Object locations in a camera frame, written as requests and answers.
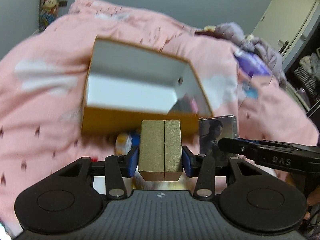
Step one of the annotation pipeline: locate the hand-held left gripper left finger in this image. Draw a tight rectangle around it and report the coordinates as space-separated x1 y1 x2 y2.
54 146 139 200

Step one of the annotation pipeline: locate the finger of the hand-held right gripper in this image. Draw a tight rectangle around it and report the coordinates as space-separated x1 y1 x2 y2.
218 137 261 166
237 138 295 149

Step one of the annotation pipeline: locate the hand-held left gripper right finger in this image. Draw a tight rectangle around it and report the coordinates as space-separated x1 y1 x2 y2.
182 146 266 199

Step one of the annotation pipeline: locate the small portrait print box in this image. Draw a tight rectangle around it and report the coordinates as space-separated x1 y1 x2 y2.
199 115 238 167

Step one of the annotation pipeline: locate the gold gift box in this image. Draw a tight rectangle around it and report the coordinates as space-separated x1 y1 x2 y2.
137 120 183 182

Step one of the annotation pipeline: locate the brown cardboard box white inside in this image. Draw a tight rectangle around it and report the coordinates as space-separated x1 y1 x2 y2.
80 35 214 137

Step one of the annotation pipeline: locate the person's right hand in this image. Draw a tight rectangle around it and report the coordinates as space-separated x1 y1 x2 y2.
305 190 318 220

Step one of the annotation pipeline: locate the white yellow blue toy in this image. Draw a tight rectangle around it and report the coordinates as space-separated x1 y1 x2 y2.
115 129 140 155

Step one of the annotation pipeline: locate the purple plastic bag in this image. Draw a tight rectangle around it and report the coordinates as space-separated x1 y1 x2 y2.
234 49 272 77

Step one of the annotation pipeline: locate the dark storage shelf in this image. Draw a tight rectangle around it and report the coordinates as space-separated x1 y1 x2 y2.
286 47 320 118

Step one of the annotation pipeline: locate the lilac padded jacket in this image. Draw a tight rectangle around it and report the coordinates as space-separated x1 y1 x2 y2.
214 21 288 87

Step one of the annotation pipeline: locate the pink printed blanket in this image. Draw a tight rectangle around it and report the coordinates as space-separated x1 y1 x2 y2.
0 7 319 237

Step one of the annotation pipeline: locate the white door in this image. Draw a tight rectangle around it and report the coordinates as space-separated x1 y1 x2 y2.
251 0 318 64

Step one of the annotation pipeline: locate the pink pillow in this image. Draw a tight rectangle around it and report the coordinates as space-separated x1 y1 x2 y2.
69 0 123 17

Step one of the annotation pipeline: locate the column of plush toys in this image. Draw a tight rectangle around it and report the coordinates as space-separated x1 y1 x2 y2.
39 0 62 32

